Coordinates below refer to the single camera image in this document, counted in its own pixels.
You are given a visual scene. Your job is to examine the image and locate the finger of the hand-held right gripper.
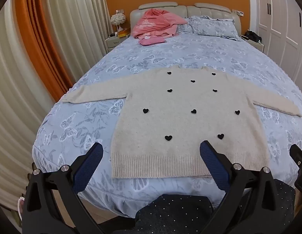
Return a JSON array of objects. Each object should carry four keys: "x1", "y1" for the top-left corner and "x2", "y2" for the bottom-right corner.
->
[{"x1": 289, "y1": 144, "x2": 302, "y2": 193}]

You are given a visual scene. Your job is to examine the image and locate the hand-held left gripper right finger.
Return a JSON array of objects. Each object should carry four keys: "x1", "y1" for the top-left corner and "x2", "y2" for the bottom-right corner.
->
[{"x1": 199, "y1": 140, "x2": 296, "y2": 234}]

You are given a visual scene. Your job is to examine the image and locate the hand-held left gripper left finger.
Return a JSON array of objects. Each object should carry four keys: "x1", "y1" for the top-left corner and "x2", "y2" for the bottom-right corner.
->
[{"x1": 21, "y1": 142, "x2": 135, "y2": 234}]

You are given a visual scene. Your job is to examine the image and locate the beige sweater with black hearts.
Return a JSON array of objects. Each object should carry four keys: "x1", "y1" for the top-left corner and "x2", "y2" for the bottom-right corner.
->
[{"x1": 61, "y1": 65, "x2": 302, "y2": 179}]

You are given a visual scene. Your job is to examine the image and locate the person's dark dotted pants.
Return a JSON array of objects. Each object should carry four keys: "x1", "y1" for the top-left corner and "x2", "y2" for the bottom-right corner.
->
[{"x1": 135, "y1": 179, "x2": 297, "y2": 234}]

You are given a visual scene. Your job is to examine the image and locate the pink slipper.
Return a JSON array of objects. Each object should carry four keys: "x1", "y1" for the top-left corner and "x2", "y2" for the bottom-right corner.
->
[{"x1": 18, "y1": 197, "x2": 26, "y2": 223}]

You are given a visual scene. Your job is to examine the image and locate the cream curtain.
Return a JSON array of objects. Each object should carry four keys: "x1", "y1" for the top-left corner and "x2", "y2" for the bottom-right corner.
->
[
  {"x1": 0, "y1": 0, "x2": 62, "y2": 211},
  {"x1": 41, "y1": 0, "x2": 110, "y2": 84}
]

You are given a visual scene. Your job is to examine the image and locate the white nightstand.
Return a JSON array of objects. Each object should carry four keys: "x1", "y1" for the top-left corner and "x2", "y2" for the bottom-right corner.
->
[
  {"x1": 241, "y1": 35, "x2": 265, "y2": 53},
  {"x1": 105, "y1": 35, "x2": 130, "y2": 54}
]

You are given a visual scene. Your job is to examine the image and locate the bed with blue butterfly sheet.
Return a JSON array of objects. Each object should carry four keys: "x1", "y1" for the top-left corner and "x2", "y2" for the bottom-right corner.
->
[{"x1": 32, "y1": 16, "x2": 302, "y2": 218}]

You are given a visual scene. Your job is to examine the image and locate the black bag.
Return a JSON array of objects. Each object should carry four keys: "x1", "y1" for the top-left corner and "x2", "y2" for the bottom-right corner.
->
[{"x1": 245, "y1": 30, "x2": 262, "y2": 42}]

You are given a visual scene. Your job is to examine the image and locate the blue butterfly pillow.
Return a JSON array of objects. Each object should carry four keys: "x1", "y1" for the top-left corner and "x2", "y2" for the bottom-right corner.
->
[{"x1": 177, "y1": 15, "x2": 241, "y2": 41}]

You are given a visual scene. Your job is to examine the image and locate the pink folded cloth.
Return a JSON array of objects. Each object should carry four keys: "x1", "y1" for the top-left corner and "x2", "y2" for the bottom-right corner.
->
[{"x1": 139, "y1": 35, "x2": 166, "y2": 46}]

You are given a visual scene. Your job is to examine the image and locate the orange curtain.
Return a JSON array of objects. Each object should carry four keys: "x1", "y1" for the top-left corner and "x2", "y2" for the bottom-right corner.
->
[{"x1": 14, "y1": 0, "x2": 76, "y2": 103}]

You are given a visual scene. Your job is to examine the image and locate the white wardrobe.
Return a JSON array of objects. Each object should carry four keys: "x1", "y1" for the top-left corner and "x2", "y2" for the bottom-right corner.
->
[{"x1": 248, "y1": 0, "x2": 302, "y2": 84}]

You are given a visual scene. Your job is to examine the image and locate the white feather lamp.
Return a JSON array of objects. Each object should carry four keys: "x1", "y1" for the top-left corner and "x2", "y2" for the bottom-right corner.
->
[{"x1": 110, "y1": 13, "x2": 127, "y2": 33}]

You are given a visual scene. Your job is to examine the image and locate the pink garment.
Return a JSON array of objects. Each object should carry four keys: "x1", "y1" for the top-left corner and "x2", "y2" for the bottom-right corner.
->
[{"x1": 132, "y1": 9, "x2": 188, "y2": 39}]

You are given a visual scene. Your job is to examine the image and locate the beige padded headboard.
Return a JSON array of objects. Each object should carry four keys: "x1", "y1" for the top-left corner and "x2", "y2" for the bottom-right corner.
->
[{"x1": 130, "y1": 2, "x2": 241, "y2": 37}]

